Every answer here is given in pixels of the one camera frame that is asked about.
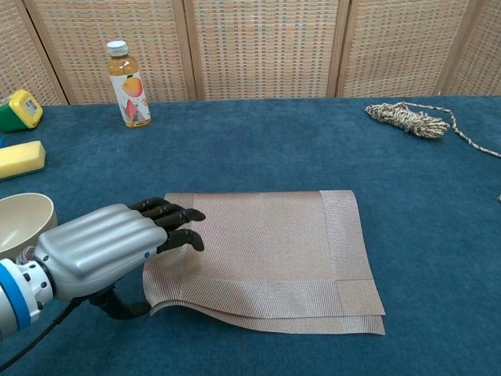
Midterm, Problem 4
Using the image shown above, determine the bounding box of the beige bowl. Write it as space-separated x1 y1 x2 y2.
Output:
0 193 59 262

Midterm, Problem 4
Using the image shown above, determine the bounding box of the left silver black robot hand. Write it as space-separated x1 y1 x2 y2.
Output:
33 197 207 321

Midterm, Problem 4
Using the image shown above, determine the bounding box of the woven bamboo folding screen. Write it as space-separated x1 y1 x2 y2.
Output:
0 0 501 107

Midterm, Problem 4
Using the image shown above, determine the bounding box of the beige speckled rope bundle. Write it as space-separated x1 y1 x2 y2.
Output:
364 100 501 203

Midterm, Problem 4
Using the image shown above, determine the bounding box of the yellow sponge block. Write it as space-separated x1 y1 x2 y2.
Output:
0 140 47 182

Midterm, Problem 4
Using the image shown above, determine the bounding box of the green box with yellow lid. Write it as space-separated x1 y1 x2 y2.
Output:
0 89 44 133

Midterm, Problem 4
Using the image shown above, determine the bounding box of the blue felt table cover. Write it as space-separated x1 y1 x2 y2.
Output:
0 95 501 376

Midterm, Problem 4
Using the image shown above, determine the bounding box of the brown woven placemat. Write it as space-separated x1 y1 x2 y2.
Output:
141 190 387 336

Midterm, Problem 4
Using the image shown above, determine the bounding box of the orange juice bottle white cap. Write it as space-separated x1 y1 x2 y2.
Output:
106 40 153 128

